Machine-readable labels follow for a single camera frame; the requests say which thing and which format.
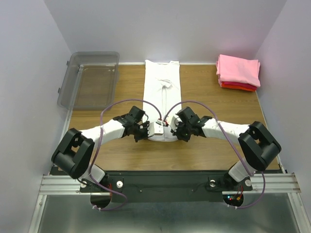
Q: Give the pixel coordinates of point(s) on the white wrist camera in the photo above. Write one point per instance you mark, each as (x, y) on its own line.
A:
(155, 128)
(172, 121)

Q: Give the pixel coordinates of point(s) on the folded orange t shirt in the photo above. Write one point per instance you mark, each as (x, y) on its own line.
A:
(238, 88)

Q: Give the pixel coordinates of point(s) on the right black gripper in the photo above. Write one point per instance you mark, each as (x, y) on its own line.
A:
(177, 132)

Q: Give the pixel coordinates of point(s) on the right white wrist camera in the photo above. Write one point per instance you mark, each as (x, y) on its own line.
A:
(172, 121)

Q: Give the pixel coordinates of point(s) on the folded pink t shirt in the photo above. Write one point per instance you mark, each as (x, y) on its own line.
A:
(234, 69)

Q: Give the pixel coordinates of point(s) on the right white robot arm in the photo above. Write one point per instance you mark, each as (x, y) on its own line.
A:
(255, 146)

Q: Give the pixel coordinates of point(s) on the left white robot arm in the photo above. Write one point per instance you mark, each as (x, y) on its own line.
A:
(74, 152)

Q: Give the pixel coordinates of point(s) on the folded red t shirt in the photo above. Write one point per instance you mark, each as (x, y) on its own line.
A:
(237, 84)

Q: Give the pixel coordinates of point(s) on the white t shirt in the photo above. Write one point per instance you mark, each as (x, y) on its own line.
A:
(161, 88)

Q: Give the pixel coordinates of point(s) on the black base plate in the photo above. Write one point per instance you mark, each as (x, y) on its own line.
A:
(166, 186)

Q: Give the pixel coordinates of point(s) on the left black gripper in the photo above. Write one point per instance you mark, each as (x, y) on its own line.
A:
(142, 131)

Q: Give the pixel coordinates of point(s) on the clear plastic bin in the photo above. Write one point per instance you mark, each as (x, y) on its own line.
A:
(90, 81)

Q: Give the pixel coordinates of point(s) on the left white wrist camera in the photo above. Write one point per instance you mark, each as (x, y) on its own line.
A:
(155, 128)

